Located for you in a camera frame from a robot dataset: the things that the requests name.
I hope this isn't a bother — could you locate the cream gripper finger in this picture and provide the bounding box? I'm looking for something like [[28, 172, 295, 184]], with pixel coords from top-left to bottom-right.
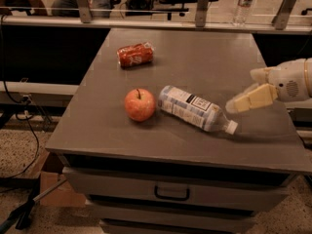
[[250, 67, 272, 84], [225, 84, 278, 114]]

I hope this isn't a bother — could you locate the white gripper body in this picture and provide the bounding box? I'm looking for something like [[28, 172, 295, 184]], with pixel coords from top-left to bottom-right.
[[268, 58, 307, 101]]

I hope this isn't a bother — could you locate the blue label plastic bottle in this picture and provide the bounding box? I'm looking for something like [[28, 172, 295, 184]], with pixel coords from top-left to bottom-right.
[[158, 86, 238, 135]]

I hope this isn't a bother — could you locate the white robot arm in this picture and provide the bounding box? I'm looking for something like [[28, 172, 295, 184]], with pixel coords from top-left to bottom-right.
[[225, 58, 312, 114]]

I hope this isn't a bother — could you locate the clear water bottle background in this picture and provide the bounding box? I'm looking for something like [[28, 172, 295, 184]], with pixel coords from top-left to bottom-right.
[[233, 0, 253, 25]]

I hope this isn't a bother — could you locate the red apple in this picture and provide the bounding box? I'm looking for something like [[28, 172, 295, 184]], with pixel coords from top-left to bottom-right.
[[124, 89, 156, 122]]

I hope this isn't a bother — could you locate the black office chair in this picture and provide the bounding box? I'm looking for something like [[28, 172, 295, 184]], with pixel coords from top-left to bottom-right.
[[125, 0, 220, 20]]

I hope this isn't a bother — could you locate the grey drawer cabinet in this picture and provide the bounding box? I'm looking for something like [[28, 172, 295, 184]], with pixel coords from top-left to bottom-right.
[[47, 29, 311, 234]]

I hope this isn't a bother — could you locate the crushed red soda can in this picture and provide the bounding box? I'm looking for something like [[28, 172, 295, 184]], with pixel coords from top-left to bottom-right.
[[117, 42, 154, 68]]

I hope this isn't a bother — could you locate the cardboard box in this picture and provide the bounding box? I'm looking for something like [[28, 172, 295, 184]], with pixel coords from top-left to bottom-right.
[[33, 151, 86, 208]]

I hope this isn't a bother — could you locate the grabber tool on floor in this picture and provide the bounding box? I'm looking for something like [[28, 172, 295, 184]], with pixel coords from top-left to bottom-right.
[[0, 178, 66, 234]]

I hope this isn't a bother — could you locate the metal railing frame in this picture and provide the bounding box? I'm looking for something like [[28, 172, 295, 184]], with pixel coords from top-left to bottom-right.
[[1, 0, 312, 35]]

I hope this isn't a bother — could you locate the black drawer handle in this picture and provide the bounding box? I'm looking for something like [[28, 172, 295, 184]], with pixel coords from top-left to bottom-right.
[[154, 185, 190, 202]]

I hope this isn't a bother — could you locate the black cable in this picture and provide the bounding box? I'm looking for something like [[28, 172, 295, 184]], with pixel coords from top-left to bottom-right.
[[0, 14, 41, 180]]

